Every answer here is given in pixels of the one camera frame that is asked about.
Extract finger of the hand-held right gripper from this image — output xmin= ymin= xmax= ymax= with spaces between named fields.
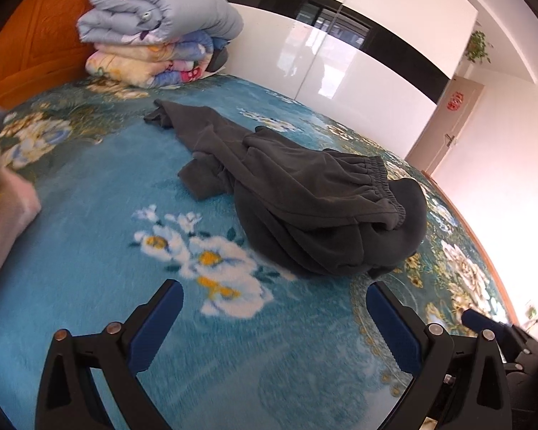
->
xmin=461 ymin=307 xmax=538 ymax=364

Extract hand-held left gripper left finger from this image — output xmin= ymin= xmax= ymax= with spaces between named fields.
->
xmin=35 ymin=279 xmax=184 ymax=430

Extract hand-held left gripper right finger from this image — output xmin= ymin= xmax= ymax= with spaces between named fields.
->
xmin=366 ymin=281 xmax=514 ymax=430

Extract grey sweatpants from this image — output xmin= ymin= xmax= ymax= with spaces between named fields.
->
xmin=143 ymin=99 xmax=407 ymax=238

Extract dark grey sweatshirt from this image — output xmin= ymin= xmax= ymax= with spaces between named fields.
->
xmin=233 ymin=177 xmax=428 ymax=281

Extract teal floral blanket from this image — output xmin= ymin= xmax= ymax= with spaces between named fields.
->
xmin=0 ymin=74 xmax=516 ymax=430

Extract pink folded garment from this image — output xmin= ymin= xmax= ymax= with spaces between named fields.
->
xmin=0 ymin=165 xmax=42 ymax=307

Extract pale room door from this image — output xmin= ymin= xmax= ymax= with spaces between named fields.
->
xmin=428 ymin=76 xmax=485 ymax=181

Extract floral folded quilt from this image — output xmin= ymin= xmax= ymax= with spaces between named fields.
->
xmin=85 ymin=31 xmax=217 ymax=89

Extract dark grey pillow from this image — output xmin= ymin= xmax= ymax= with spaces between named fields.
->
xmin=205 ymin=47 xmax=232 ymax=73

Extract white wardrobe with black band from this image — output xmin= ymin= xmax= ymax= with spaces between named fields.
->
xmin=197 ymin=0 xmax=480 ymax=158

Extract hanging green plant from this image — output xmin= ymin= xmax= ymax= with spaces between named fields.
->
xmin=464 ymin=29 xmax=494 ymax=66

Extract light blue folded quilt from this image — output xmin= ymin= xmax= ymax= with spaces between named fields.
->
xmin=76 ymin=0 xmax=245 ymax=46

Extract orange wooden headboard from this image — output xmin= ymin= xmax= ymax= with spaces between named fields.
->
xmin=0 ymin=0 xmax=184 ymax=109

